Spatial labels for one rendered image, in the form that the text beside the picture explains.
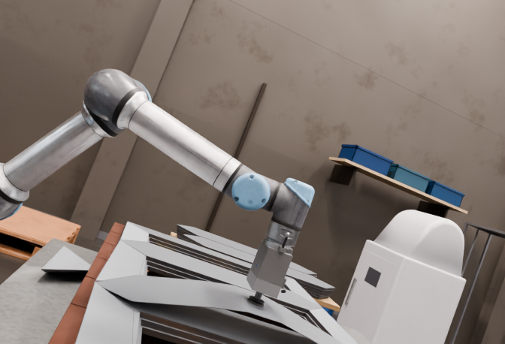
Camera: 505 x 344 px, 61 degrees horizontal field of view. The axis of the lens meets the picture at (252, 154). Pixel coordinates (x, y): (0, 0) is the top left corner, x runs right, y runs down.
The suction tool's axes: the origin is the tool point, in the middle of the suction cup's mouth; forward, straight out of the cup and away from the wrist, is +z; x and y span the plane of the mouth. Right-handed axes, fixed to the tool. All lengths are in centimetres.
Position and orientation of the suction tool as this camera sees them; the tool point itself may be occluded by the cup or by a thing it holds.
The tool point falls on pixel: (253, 307)
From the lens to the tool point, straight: 108.6
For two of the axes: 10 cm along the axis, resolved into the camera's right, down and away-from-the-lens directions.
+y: -1.7, -0.1, 9.9
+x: -9.1, -3.7, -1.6
